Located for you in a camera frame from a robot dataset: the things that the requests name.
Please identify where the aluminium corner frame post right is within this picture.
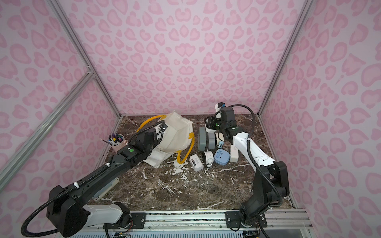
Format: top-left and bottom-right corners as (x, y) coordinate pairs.
(257, 0), (316, 118)

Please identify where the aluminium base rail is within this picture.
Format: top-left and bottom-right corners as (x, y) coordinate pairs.
(75, 209), (316, 238)

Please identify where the aluminium corner frame post left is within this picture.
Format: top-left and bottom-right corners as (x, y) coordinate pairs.
(47, 0), (122, 119)

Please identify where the aluminium corner frame post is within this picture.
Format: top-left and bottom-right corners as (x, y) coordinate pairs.
(257, 0), (316, 118)
(47, 0), (122, 119)

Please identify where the white canvas tote bag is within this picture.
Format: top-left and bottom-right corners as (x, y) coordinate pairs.
(137, 111), (195, 168)

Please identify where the white round alarm clock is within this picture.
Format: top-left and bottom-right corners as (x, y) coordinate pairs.
(202, 151), (214, 168)

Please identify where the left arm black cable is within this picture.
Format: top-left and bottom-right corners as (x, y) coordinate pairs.
(20, 120), (166, 238)

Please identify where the light blue alarm clock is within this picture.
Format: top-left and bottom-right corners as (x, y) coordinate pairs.
(214, 149), (230, 166)

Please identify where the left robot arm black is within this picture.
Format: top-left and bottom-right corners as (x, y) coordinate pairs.
(47, 121), (168, 238)

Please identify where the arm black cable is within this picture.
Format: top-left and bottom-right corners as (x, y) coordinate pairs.
(20, 120), (166, 238)
(214, 104), (284, 238)

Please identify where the white square alarm clock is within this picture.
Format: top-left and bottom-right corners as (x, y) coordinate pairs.
(230, 145), (239, 163)

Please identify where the pink pen holder cup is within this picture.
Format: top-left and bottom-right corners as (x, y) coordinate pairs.
(100, 133), (128, 153)

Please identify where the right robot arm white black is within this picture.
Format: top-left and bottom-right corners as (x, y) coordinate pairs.
(204, 102), (290, 227)

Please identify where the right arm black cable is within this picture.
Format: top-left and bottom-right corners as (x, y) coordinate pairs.
(214, 104), (284, 238)

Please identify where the aluminium diagonal frame bar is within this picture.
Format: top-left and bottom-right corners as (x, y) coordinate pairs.
(1, 70), (94, 191)

